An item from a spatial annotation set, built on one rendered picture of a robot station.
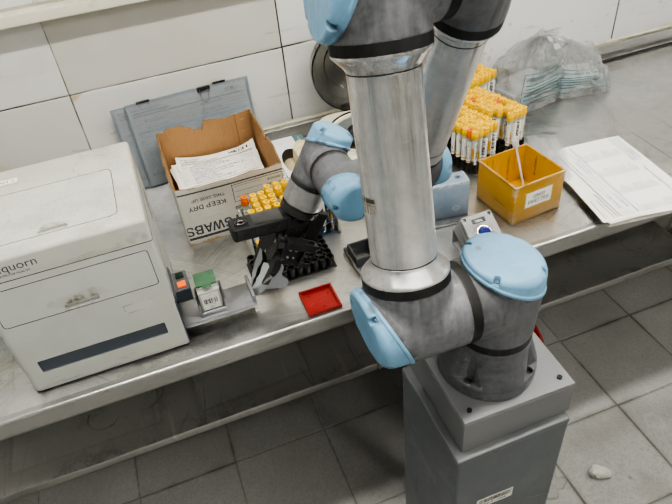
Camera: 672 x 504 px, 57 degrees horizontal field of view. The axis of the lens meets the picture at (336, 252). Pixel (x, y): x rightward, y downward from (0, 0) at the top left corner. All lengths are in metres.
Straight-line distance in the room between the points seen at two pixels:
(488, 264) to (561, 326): 1.60
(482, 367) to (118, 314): 0.61
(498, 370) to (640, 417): 1.33
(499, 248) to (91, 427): 1.41
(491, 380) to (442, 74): 0.44
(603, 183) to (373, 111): 0.93
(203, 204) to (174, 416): 0.74
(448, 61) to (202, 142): 0.92
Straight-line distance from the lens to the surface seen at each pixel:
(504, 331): 0.86
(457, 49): 0.80
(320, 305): 1.20
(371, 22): 0.65
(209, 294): 1.15
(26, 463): 1.98
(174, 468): 2.12
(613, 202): 1.48
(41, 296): 1.08
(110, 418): 1.95
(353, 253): 1.26
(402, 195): 0.71
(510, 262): 0.83
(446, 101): 0.86
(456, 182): 1.34
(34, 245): 1.03
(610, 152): 1.65
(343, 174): 0.95
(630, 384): 2.29
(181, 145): 1.60
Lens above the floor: 1.73
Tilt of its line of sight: 40 degrees down
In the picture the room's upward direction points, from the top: 6 degrees counter-clockwise
